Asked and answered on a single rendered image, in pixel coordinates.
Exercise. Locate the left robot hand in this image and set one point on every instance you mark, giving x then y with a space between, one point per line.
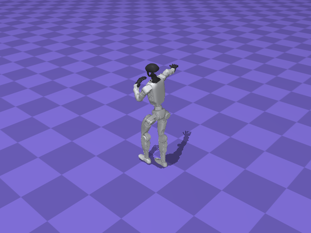
140 80

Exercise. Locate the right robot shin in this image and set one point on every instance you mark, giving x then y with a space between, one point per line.
162 149

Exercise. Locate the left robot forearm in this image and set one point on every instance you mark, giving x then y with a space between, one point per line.
136 91

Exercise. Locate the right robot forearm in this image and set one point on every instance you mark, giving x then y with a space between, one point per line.
171 71

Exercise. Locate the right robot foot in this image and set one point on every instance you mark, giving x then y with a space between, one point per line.
164 164

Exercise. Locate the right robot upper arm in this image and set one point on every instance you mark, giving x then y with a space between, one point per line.
164 75

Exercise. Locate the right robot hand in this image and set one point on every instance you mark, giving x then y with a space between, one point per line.
174 66

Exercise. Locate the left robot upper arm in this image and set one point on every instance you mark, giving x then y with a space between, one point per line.
145 90

